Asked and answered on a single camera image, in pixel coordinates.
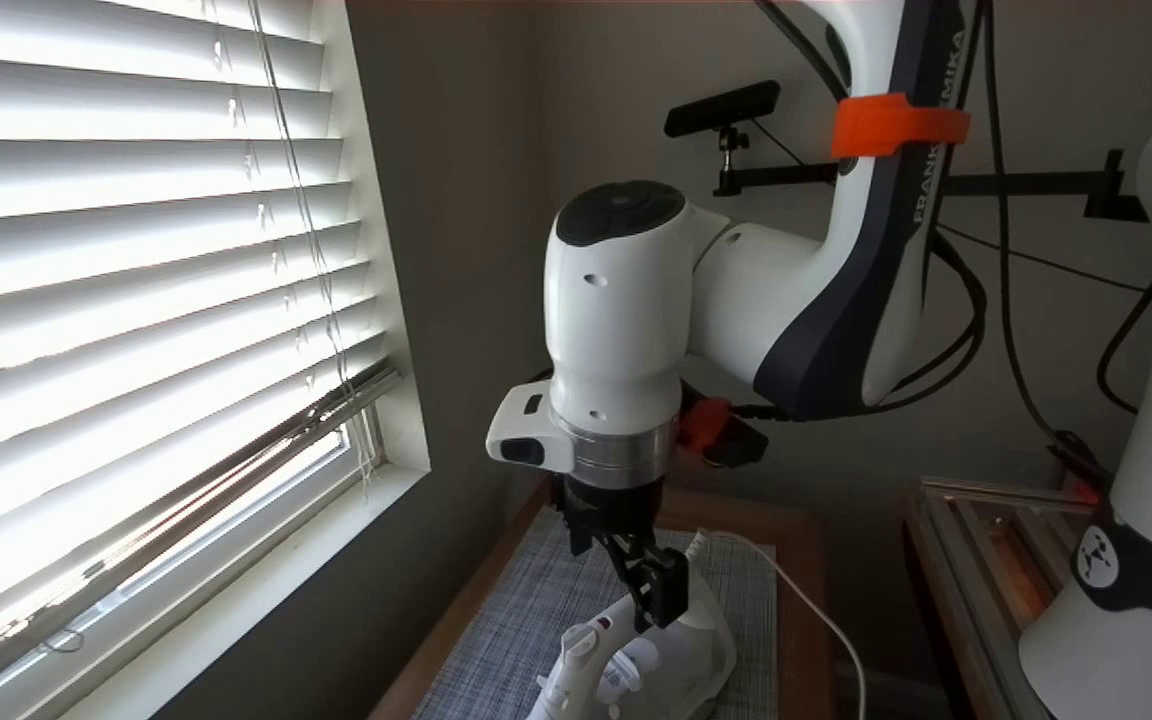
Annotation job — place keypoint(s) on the wooden side table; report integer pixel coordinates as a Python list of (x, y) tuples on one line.
[(798, 535)]

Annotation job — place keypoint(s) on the small orange clip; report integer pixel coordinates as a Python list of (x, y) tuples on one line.
[(1084, 494)]

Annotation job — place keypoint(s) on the white clothes iron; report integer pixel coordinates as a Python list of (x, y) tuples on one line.
[(656, 664)]

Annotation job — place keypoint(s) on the grey woven placemat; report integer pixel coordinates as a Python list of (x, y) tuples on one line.
[(511, 641)]

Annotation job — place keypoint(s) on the window with white blinds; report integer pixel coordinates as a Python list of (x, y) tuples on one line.
[(137, 266)]

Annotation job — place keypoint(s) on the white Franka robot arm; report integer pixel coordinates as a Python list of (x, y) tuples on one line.
[(630, 322)]

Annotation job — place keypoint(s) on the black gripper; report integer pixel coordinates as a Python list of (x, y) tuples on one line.
[(611, 504)]

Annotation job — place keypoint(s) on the aluminium rail base frame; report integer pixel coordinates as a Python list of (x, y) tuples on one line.
[(1002, 546)]

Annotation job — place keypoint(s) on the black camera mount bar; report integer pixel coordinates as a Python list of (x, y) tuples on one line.
[(1031, 184)]

